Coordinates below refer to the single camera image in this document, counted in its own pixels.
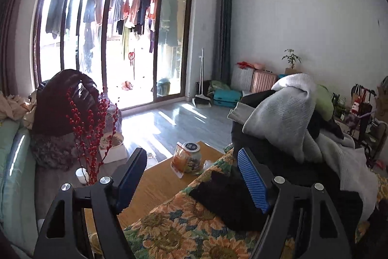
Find potted plant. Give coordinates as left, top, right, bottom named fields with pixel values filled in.
left=282, top=49, right=302, bottom=69

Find grey knit sweater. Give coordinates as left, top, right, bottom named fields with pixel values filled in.
left=227, top=73, right=379, bottom=214

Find glass jar black lid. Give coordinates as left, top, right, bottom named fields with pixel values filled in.
left=171, top=141, right=203, bottom=178

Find row of hanging clothes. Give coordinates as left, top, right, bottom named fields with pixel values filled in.
left=45, top=0, right=179, bottom=75

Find teal suitcase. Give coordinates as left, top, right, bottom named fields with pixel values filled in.
left=213, top=89, right=243, bottom=109

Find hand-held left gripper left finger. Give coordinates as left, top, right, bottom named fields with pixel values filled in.
left=33, top=148, right=148, bottom=259

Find grey fluffy cushion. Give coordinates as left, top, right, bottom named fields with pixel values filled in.
left=30, top=133, right=76, bottom=170

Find white broom with dustpan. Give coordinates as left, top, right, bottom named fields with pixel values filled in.
left=192, top=48, right=212, bottom=109

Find dark purple bag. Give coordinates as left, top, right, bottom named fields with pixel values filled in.
left=32, top=69, right=100, bottom=137

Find black cart with red items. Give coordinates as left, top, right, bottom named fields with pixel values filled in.
left=350, top=84, right=388, bottom=169

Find black knit sweater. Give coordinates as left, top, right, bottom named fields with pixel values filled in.
left=188, top=166, right=275, bottom=232

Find white box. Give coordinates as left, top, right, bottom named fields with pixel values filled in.
left=98, top=144, right=128, bottom=164

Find santa doll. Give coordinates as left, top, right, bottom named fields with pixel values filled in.
left=352, top=97, right=364, bottom=114

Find white vase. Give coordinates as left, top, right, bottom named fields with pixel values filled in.
left=75, top=167, right=90, bottom=185

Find white ribbed suitcase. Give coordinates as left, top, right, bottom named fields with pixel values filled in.
left=231, top=68, right=253, bottom=91

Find red berry branches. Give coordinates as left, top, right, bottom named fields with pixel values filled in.
left=65, top=86, right=119, bottom=187

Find sliding glass door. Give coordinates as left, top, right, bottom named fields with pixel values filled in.
left=32, top=0, right=195, bottom=110

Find beige crumpled cloth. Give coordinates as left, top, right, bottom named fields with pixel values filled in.
left=0, top=91, right=37, bottom=128

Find sunflower blanket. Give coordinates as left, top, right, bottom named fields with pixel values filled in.
left=91, top=148, right=388, bottom=259

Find light green sofa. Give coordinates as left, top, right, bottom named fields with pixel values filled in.
left=0, top=118, right=40, bottom=256

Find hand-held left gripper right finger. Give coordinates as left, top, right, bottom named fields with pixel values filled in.
left=237, top=147, right=354, bottom=259

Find floral bowl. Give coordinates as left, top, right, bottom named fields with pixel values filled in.
left=101, top=133, right=124, bottom=148

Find green garment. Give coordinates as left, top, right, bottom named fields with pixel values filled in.
left=315, top=85, right=334, bottom=122

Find pink suitcase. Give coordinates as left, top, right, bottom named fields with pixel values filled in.
left=251, top=70, right=279, bottom=94

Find teal curtain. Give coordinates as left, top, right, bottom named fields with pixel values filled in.
left=211, top=0, right=233, bottom=85

